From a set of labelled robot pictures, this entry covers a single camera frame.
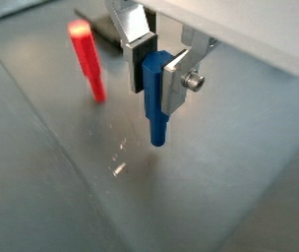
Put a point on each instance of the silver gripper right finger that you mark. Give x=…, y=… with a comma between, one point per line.
x=180, y=76

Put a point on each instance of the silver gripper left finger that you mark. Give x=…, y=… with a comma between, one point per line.
x=136, y=39

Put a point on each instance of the blue peg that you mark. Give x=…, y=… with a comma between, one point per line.
x=152, y=66

